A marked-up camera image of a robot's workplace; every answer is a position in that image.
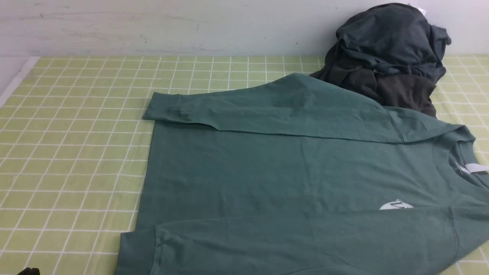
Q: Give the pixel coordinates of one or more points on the dark grey crumpled garment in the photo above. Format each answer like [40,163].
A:
[389,53]

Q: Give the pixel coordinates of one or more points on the green checkered tablecloth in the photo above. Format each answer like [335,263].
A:
[74,150]

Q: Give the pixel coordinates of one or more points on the green long-sleeve top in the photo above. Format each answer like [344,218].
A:
[301,177]

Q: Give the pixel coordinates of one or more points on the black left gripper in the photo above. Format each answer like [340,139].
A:
[29,271]

